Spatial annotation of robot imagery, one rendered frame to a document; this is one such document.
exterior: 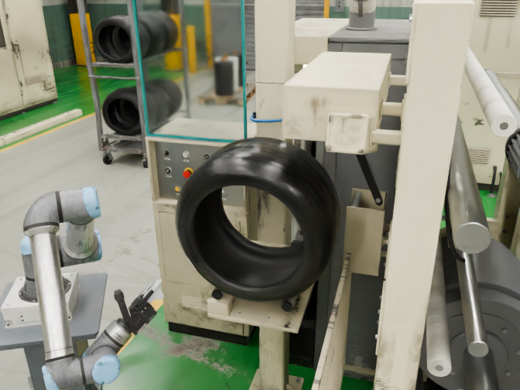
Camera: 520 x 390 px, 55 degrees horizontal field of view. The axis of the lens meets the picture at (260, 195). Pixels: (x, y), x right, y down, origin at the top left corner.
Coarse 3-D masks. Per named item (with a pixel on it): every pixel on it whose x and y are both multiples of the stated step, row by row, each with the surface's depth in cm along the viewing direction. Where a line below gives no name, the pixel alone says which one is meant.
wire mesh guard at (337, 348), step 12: (348, 252) 203; (348, 264) 196; (348, 276) 215; (348, 288) 220; (336, 300) 174; (348, 300) 223; (336, 312) 168; (348, 312) 227; (336, 324) 184; (336, 336) 184; (324, 348) 152; (336, 348) 191; (324, 360) 147; (336, 360) 198; (324, 372) 159; (336, 372) 204; (324, 384) 165; (336, 384) 210
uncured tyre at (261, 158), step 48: (240, 144) 179; (288, 144) 181; (192, 192) 174; (288, 192) 163; (336, 192) 183; (192, 240) 181; (240, 240) 210; (336, 240) 180; (240, 288) 184; (288, 288) 178
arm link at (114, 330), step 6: (114, 324) 178; (108, 330) 177; (114, 330) 176; (120, 330) 176; (126, 330) 178; (114, 336) 176; (120, 336) 177; (126, 336) 177; (120, 342) 177; (126, 342) 180
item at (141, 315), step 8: (136, 304) 179; (144, 304) 180; (136, 312) 180; (144, 312) 180; (152, 312) 181; (120, 320) 179; (128, 320) 180; (136, 320) 181; (144, 320) 180; (128, 328) 178; (136, 328) 181
